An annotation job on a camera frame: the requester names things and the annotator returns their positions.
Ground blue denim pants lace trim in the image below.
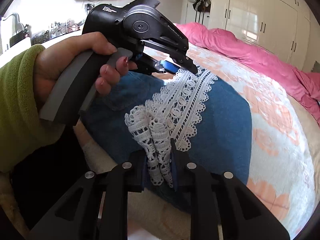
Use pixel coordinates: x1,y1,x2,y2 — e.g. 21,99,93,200
81,67,252,183

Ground left hand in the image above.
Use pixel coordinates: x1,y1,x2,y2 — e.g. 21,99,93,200
33,32,137,108

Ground hanging bags on door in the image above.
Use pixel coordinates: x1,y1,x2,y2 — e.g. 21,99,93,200
188,0,212,25

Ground white orange fluffy blanket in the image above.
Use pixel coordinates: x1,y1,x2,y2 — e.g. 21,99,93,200
75,42,317,239

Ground white wardrobe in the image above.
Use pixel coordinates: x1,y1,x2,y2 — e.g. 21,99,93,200
208,0,310,69

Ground white drawer cabinet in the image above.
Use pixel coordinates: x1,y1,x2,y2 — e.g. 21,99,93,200
1,11,86,66

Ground pink duvet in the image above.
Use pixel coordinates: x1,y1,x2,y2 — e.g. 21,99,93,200
176,22,319,122

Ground beige bed sheet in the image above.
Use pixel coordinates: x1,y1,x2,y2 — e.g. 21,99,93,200
285,92,320,205

